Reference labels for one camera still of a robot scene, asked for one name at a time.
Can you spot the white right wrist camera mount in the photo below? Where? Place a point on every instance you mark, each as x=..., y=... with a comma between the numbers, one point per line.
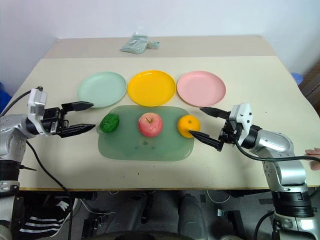
x=243, y=113

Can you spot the pink plate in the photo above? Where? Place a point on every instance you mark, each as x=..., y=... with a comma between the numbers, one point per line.
x=201, y=87

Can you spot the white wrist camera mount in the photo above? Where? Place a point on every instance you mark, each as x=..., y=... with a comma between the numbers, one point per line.
x=243, y=113
x=37, y=101

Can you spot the translucent green tray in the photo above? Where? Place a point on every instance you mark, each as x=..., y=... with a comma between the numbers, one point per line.
x=145, y=148

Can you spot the pale green fabric pouch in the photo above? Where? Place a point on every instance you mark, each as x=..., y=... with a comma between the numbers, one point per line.
x=133, y=45

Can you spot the bumpy green fruit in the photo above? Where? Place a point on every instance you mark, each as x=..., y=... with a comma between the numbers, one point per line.
x=109, y=123

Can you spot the bystander bare hand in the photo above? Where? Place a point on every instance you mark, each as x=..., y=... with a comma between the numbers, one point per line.
x=315, y=151

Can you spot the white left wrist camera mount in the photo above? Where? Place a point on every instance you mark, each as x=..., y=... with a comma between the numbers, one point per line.
x=37, y=101

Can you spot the black white striped shoe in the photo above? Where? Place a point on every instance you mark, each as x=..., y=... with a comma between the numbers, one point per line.
x=42, y=220

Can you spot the orange fruit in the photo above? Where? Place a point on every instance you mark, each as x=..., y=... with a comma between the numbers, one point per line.
x=187, y=123

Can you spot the blue plastic object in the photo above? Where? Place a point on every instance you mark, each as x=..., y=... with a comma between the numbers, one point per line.
x=4, y=96

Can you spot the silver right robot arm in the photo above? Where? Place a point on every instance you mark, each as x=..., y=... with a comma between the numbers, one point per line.
x=275, y=142

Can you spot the red apple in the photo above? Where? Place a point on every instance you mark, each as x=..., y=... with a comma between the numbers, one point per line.
x=150, y=125

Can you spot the dark grey rounded shape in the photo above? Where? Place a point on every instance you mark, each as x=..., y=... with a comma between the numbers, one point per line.
x=192, y=217

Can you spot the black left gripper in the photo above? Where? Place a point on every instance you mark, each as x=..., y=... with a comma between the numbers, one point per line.
x=53, y=120

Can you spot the light green plate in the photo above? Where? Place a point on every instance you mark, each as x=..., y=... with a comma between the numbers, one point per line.
x=102, y=88

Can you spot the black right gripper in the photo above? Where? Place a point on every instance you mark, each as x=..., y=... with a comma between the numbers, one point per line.
x=231, y=131

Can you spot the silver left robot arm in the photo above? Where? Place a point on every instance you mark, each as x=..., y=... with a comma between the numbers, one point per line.
x=10, y=125

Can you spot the yellow plate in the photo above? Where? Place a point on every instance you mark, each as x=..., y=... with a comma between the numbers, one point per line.
x=151, y=87

